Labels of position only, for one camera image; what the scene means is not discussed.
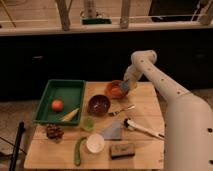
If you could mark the blue grey sponge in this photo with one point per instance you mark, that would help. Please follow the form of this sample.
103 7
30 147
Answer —
125 86

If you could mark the green cucumber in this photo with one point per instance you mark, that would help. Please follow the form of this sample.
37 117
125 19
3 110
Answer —
77 153

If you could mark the green plastic tray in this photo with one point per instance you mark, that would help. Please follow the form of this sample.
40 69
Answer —
71 92

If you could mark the green base stand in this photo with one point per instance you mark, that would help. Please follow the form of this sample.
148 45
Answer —
92 21

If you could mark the orange red bowl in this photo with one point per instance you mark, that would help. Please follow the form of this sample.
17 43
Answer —
114 90

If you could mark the metal fork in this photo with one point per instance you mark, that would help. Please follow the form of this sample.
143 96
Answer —
114 113

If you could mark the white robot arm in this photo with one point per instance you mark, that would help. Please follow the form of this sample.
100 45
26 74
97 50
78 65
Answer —
188 142

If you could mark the white dish brush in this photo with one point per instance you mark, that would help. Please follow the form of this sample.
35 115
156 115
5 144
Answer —
128 123

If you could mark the brown grape bunch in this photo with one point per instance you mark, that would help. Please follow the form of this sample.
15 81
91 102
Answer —
54 132

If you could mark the grey folded cloth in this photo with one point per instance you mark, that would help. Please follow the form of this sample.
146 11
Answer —
113 131

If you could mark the white cup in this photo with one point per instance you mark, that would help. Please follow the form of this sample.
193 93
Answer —
95 143

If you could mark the brown yellow scrub sponge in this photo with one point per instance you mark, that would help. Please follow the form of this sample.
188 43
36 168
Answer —
122 150

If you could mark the small green cup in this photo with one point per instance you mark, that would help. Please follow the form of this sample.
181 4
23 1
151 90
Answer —
88 123

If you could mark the yellow corn cob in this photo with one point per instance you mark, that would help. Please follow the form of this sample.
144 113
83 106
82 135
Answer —
70 115

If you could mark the dark purple bowl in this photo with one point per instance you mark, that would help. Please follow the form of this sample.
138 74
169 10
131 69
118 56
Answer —
98 105

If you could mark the orange tomato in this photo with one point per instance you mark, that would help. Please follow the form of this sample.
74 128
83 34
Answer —
57 105

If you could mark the black pole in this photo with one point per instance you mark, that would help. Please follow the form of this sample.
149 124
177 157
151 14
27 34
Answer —
16 147

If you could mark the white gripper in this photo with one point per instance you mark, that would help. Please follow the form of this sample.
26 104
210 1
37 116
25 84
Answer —
132 75

